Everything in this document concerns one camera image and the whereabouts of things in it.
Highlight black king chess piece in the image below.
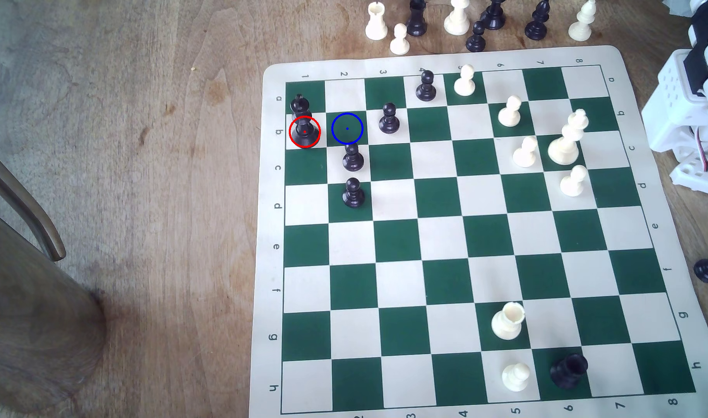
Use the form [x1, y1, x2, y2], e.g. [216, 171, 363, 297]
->
[289, 93, 321, 149]

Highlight green and white chess mat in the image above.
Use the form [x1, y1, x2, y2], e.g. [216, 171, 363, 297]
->
[248, 45, 708, 418]

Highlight white pawn chess piece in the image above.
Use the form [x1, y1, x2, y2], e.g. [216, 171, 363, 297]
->
[389, 23, 411, 56]
[512, 136, 539, 169]
[560, 165, 589, 197]
[497, 95, 523, 128]
[501, 363, 531, 392]
[453, 64, 477, 97]

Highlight white rook chess piece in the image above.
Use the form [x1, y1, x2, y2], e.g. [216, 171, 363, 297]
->
[365, 1, 389, 41]
[491, 302, 526, 341]

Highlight tall black chess piece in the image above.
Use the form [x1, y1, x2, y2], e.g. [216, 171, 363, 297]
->
[405, 0, 429, 37]
[480, 0, 507, 31]

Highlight tall white chess piece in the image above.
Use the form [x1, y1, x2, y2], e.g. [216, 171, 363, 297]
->
[444, 0, 471, 36]

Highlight black bishop chess piece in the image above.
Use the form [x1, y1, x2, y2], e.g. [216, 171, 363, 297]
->
[525, 0, 551, 41]

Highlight black rook chess piece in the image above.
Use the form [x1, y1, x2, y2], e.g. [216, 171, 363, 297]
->
[549, 353, 589, 390]

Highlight white bishop chess piece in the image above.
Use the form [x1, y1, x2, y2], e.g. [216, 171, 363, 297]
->
[567, 0, 597, 43]

